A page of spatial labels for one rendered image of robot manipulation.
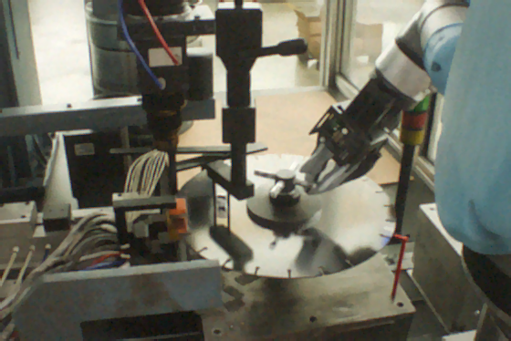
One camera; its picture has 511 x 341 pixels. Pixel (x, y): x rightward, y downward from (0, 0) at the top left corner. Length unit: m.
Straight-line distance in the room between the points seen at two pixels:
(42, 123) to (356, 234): 0.54
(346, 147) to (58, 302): 0.39
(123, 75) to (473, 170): 1.24
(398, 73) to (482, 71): 0.48
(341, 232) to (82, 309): 0.36
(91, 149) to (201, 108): 0.29
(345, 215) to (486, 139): 0.65
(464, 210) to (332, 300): 0.64
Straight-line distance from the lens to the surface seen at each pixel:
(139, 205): 0.77
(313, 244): 0.74
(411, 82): 0.66
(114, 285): 0.63
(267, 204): 0.80
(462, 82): 0.21
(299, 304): 0.80
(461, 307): 0.88
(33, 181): 1.33
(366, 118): 0.69
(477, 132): 0.18
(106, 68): 1.40
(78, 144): 1.14
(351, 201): 0.84
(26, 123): 0.96
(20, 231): 0.97
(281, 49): 0.63
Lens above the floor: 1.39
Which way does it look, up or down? 28 degrees down
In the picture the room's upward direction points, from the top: 1 degrees clockwise
